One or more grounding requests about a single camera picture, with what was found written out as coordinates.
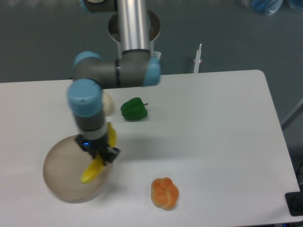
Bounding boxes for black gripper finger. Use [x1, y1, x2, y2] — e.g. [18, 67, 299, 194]
[103, 147, 120, 164]
[75, 134, 88, 151]

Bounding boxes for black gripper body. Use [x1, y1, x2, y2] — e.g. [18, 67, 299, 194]
[84, 135, 109, 158]

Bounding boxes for yellow toy banana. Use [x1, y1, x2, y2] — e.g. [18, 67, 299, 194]
[81, 122, 117, 183]

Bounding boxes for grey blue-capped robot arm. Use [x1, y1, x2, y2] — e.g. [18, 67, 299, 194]
[67, 0, 161, 164]

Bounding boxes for beige round plate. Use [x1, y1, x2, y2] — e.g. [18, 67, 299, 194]
[43, 135, 111, 203]

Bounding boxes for white toy garlic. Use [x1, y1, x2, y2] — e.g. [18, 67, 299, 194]
[102, 92, 114, 117]

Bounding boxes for green toy bell pepper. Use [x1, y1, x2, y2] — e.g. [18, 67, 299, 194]
[120, 97, 148, 121]

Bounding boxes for orange knotted bread roll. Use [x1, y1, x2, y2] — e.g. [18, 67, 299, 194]
[151, 177, 179, 210]

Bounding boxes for black device at table edge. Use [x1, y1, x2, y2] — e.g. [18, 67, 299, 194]
[285, 192, 303, 217]

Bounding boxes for blue plastic bag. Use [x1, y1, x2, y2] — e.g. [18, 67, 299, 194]
[250, 0, 283, 16]

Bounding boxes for white metal bracket post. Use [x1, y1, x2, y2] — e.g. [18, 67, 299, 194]
[193, 43, 203, 74]

